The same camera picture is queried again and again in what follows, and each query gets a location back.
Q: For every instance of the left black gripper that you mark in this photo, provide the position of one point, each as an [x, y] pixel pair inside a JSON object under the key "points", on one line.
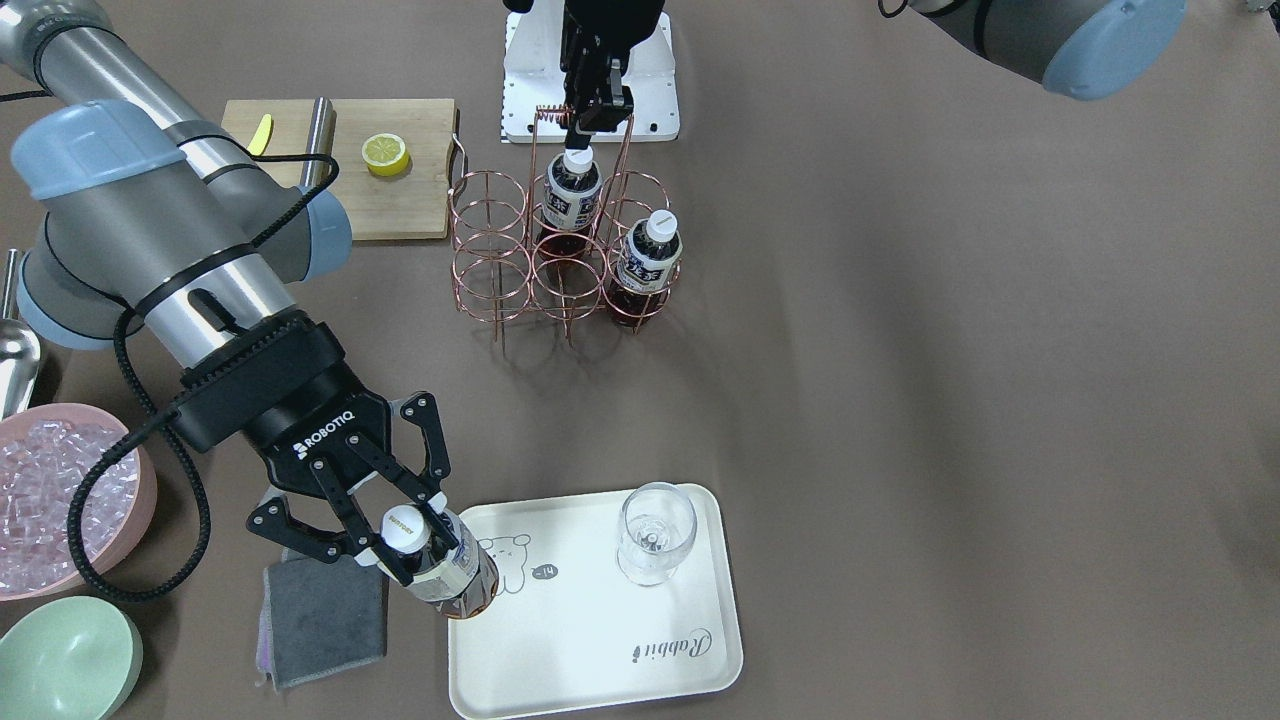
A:
{"points": [[592, 45]]}

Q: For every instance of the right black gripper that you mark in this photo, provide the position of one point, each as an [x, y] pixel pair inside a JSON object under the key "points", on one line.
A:
{"points": [[312, 422]]}

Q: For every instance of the tea bottle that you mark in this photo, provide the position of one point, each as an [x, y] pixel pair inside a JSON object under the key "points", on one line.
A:
{"points": [[571, 191], [460, 582], [639, 284]]}

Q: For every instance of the copper wire bottle basket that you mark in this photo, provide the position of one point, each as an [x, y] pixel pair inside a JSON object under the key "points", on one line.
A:
{"points": [[509, 263]]}

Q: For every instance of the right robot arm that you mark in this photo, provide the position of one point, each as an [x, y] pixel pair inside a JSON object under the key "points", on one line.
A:
{"points": [[156, 218]]}

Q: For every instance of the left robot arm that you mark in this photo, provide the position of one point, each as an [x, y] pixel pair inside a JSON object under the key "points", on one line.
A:
{"points": [[1085, 50]]}

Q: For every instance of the grey folded cloth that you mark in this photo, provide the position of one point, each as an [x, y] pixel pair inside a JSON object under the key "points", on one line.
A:
{"points": [[318, 619]]}

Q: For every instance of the wooden cutting board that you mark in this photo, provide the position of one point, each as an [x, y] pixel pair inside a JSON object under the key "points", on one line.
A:
{"points": [[407, 207]]}

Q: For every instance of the half lemon slice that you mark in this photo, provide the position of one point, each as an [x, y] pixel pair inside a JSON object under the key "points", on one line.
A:
{"points": [[385, 155]]}

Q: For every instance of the cream rabbit tray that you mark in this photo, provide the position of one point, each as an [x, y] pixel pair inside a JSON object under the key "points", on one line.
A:
{"points": [[568, 630]]}

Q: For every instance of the pink bowl of ice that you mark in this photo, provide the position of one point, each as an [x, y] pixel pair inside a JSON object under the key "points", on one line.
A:
{"points": [[46, 452]]}

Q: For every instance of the clear wine glass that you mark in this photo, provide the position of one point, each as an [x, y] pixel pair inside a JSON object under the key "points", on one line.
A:
{"points": [[657, 528]]}

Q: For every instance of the steel cylinder muddler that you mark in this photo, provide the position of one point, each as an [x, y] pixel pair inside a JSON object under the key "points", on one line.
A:
{"points": [[320, 136]]}

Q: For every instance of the green bowl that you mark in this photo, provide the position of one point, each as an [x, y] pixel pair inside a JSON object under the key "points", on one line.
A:
{"points": [[77, 658]]}

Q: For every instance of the yellow plastic knife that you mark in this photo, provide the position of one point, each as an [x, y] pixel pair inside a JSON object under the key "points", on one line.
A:
{"points": [[261, 137]]}

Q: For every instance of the stainless steel ice scoop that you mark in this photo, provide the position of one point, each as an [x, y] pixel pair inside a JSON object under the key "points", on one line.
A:
{"points": [[21, 351]]}

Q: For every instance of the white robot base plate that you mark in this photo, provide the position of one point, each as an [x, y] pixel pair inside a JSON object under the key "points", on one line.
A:
{"points": [[590, 90]]}

